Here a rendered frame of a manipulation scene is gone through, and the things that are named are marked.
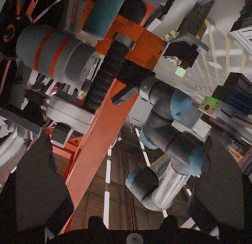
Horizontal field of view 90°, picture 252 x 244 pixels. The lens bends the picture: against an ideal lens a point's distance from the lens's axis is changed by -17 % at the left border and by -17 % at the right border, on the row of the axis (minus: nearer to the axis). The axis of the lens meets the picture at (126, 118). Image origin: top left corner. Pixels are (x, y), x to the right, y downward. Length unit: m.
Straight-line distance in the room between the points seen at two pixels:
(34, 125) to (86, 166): 0.87
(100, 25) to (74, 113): 0.36
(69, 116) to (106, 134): 0.71
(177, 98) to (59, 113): 0.28
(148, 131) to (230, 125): 0.57
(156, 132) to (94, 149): 0.68
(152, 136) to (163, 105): 0.09
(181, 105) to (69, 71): 0.30
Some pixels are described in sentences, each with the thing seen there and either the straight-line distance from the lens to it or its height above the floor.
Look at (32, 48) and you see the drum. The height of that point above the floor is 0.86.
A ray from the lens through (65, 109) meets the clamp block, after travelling 0.30.
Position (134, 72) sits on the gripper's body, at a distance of 0.52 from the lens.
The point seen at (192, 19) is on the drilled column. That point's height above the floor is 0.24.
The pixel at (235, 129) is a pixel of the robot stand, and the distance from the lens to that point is 0.94.
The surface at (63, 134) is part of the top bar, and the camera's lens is 0.30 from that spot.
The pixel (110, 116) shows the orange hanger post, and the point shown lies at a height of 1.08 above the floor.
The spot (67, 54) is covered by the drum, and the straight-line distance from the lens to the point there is 0.42.
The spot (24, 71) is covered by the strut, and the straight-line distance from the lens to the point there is 0.52.
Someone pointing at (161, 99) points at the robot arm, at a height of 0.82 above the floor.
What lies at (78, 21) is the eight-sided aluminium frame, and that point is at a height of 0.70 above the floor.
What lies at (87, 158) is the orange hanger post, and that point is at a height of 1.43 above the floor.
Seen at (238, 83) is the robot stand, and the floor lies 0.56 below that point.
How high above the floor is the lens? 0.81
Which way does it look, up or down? 14 degrees up
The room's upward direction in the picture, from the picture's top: 151 degrees counter-clockwise
